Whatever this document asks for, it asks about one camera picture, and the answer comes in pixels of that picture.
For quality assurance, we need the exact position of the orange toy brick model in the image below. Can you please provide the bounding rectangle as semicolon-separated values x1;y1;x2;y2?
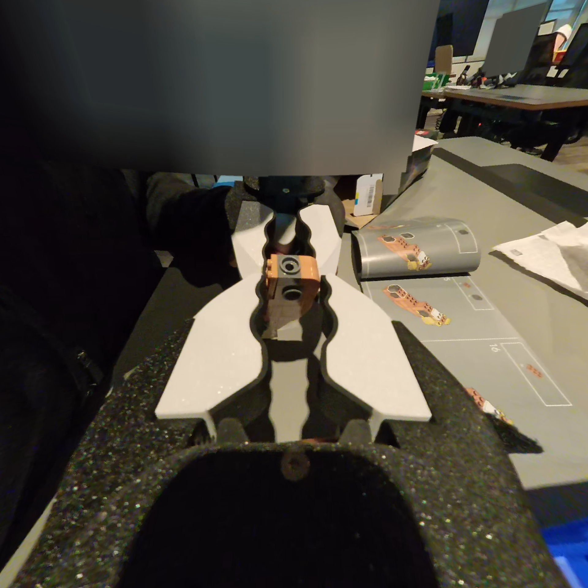
261;253;321;341

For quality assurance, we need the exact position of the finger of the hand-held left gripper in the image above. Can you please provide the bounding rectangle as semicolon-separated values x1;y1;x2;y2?
299;204;344;277
231;211;278;280

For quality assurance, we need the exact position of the small cardboard box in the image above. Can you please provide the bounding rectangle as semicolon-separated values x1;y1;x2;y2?
345;174;385;229

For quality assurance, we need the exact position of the grey instruction booklet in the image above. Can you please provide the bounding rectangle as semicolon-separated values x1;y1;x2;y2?
351;216;588;492

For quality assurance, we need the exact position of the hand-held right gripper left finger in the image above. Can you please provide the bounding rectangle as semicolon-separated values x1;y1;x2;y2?
154;275;273;438

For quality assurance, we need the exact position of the blue plastic storage bin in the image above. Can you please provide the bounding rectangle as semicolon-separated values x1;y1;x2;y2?
540;524;588;588

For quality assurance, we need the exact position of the black office chair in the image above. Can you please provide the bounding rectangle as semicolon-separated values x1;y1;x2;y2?
555;34;588;89
523;32;559;86

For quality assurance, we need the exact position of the white paper bag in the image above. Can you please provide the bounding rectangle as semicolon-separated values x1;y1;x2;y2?
492;220;588;302

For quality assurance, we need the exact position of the grey desk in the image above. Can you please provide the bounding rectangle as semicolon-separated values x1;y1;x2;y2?
0;135;588;588

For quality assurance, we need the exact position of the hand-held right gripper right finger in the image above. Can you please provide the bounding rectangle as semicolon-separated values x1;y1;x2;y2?
321;275;433;440

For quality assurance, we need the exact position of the wooden background desk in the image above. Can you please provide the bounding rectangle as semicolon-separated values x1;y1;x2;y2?
420;84;588;162

